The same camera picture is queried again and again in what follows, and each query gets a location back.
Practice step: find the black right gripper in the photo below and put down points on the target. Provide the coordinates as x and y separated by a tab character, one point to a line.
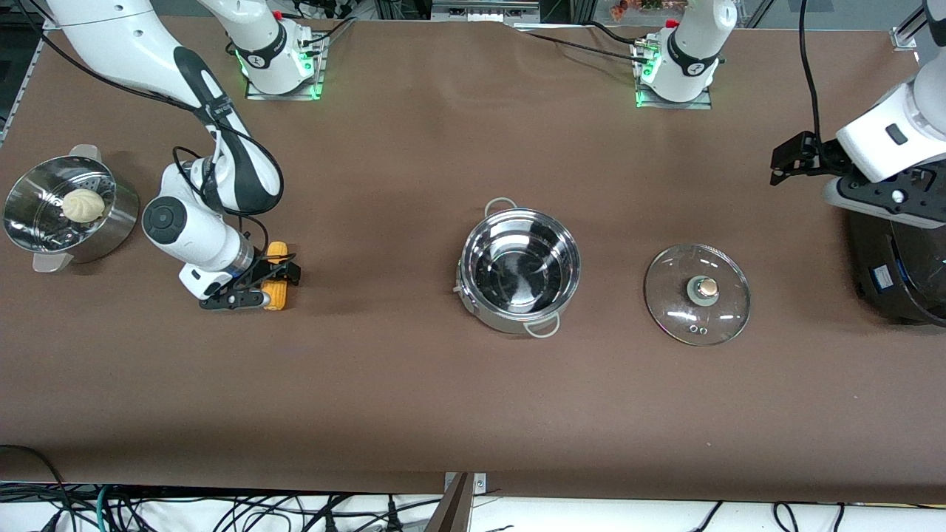
259	267

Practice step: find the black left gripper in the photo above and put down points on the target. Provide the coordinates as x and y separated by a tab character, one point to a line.
817	156

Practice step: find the yellow corn cob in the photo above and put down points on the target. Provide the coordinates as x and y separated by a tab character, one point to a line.
276	299

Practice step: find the glass pot lid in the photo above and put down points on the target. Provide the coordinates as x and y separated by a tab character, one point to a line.
680	295

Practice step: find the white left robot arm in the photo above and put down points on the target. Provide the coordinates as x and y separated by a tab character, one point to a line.
879	133

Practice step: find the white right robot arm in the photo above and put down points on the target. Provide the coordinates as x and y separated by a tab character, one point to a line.
118	37

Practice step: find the steel steamer pot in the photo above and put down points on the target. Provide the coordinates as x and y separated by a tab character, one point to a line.
111	229

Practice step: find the brown table mat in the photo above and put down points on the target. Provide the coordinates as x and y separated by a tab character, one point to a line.
369	406

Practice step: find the black rice cooker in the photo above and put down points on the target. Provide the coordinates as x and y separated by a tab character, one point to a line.
902	273

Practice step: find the white steamed bun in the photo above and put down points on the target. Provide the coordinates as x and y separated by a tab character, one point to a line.
83	205

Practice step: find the dark stand leg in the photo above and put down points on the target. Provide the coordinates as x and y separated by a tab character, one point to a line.
451	513

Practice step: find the grey power strip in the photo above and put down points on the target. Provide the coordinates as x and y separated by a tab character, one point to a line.
484	11

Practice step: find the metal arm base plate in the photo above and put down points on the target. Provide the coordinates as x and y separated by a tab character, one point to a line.
288	96
680	105

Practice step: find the aluminium frame profile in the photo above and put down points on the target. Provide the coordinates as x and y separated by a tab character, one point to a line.
905	37

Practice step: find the small metal bracket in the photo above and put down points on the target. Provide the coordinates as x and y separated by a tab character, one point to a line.
480	484

